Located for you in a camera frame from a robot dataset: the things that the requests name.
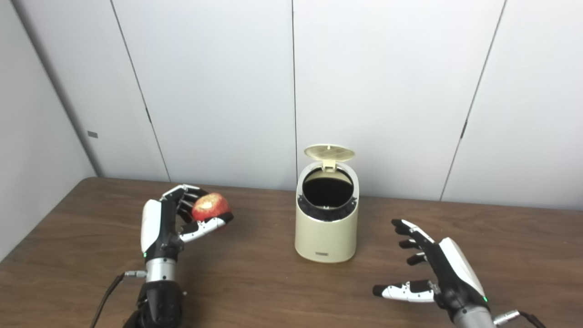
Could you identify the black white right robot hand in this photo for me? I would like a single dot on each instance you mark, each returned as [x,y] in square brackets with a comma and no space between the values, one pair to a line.
[455,273]

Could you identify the cream-colored round bin lid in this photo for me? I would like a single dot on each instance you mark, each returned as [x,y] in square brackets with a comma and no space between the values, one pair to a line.
[329,152]

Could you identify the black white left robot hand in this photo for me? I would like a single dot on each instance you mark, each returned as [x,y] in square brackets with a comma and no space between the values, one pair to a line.
[157,228]

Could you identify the red apple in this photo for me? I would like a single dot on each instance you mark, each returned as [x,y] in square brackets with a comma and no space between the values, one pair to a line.
[212,206]

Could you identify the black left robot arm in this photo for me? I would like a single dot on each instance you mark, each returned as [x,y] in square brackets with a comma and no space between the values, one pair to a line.
[159,300]

